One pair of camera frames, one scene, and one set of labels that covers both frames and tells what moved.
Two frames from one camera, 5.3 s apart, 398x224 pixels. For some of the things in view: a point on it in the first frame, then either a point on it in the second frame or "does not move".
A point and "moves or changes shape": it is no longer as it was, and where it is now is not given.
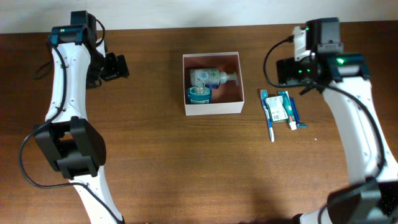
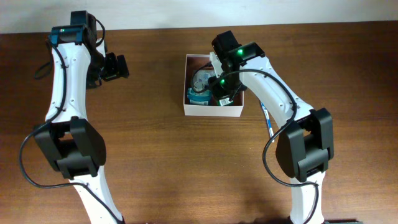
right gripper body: (296, 71) to (226, 84)
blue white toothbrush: (263, 94) does not move
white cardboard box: (229, 98) does not move
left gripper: (115, 70) does not move
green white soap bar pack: (277, 109) moves or changes shape
